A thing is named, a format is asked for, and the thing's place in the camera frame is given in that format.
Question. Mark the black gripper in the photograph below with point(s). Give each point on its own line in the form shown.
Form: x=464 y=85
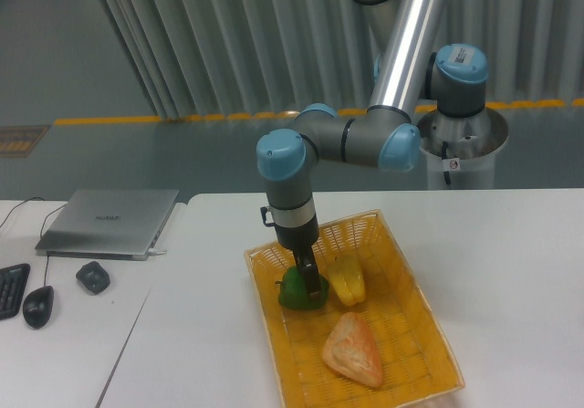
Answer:
x=299 y=238

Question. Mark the green bell pepper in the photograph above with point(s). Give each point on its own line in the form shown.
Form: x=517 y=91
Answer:
x=293 y=292

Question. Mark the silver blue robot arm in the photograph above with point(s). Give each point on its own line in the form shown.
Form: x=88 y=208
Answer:
x=454 y=76

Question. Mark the yellow bell pepper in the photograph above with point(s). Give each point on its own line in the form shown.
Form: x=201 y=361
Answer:
x=346 y=277

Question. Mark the yellow woven basket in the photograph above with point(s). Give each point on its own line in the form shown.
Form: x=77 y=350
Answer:
x=417 y=361

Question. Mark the triangular pastry bread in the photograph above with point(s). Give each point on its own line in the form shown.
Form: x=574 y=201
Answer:
x=351 y=351

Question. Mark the white usb dongle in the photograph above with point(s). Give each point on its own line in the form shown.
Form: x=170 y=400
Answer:
x=156 y=252

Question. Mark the silver closed laptop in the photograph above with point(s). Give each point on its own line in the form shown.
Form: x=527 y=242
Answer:
x=111 y=224

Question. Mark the small black gadget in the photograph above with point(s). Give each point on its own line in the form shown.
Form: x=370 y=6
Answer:
x=93 y=277

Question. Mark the grey pleated curtain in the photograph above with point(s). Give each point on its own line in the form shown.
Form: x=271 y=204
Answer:
x=210 y=58

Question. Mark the black computer mouse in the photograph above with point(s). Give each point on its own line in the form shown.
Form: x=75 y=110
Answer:
x=38 y=306

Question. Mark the black keyboard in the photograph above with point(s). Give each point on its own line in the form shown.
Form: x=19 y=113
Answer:
x=12 y=285

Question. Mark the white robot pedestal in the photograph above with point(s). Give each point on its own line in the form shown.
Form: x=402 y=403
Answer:
x=461 y=153

